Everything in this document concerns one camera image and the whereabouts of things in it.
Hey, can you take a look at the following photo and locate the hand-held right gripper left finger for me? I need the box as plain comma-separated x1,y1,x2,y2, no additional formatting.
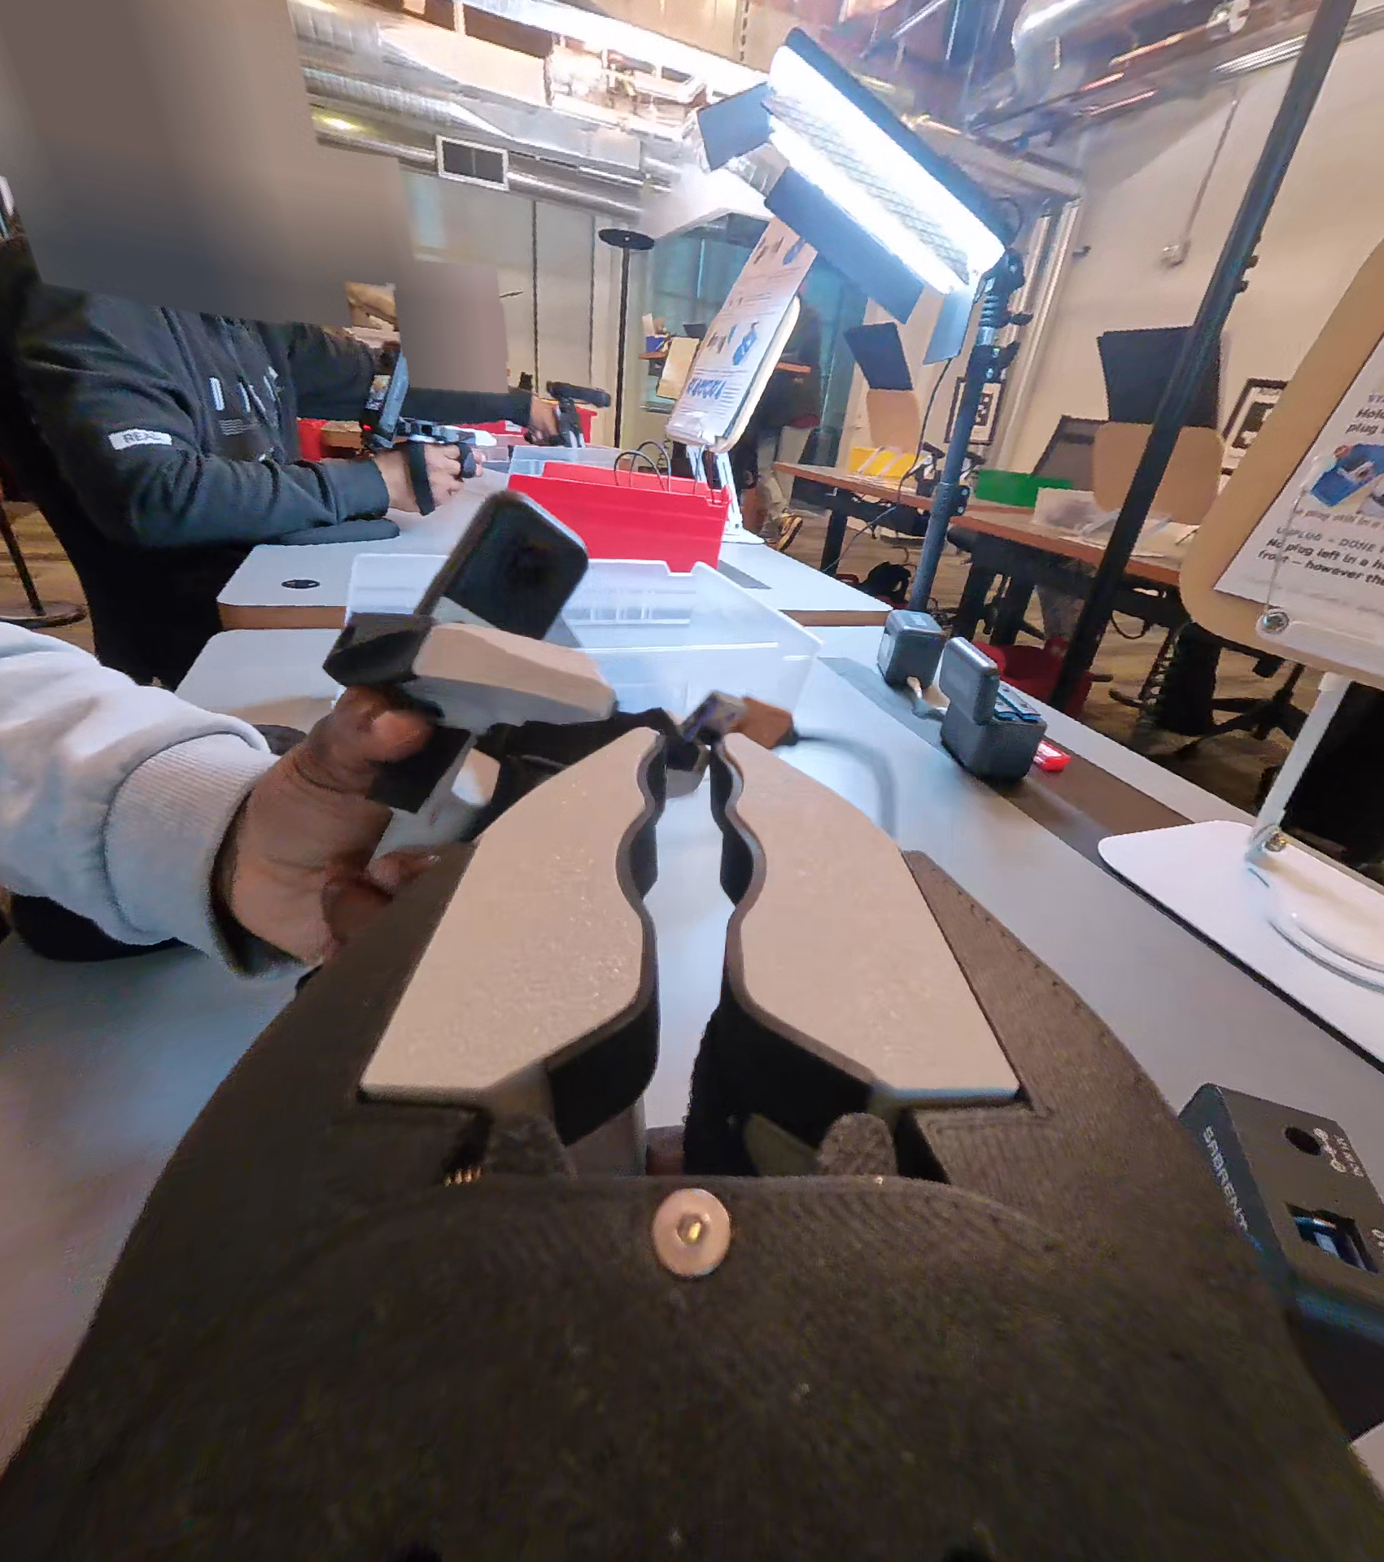
360,725,662,1145

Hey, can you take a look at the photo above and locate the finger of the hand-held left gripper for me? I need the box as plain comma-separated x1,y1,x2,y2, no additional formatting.
484,712,694,768
409,621,623,727

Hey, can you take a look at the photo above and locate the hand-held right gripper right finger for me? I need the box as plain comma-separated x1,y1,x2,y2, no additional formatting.
711,732,1023,1148

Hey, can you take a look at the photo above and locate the clear plastic bin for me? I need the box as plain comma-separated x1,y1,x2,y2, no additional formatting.
509,441,650,489
344,551,826,737

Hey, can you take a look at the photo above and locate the black cable with gold plug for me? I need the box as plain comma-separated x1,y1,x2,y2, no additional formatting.
678,690,904,844

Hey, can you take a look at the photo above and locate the matte black usb hub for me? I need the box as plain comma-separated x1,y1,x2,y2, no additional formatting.
1178,1083,1384,1441

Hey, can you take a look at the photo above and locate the person's left forearm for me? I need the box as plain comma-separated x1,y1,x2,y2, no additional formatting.
0,566,279,956

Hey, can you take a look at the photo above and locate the person's left hand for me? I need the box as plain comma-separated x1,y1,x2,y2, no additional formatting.
214,685,443,974

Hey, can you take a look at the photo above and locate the red plastic bin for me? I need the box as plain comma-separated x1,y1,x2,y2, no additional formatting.
507,467,733,576

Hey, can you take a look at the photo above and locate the black floor lamp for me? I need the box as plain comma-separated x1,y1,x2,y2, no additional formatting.
598,224,657,416

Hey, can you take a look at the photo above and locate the small grey box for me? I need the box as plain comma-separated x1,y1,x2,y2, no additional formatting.
878,607,950,693
940,636,1051,786

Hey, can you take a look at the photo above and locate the wooden table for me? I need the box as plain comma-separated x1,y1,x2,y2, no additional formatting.
771,460,1188,595

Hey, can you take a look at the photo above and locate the black light stand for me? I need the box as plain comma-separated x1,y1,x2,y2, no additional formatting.
906,249,1031,612

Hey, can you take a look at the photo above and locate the studio light panel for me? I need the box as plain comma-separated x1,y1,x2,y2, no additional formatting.
697,26,1012,367

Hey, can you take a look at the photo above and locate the cardboard sheet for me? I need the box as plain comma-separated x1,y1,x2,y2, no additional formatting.
1090,420,1227,527

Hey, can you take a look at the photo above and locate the black stand pole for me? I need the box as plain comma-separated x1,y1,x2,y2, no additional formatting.
1046,0,1362,716

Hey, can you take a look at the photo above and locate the black stanchion post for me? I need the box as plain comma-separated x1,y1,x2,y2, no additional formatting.
0,449,90,631

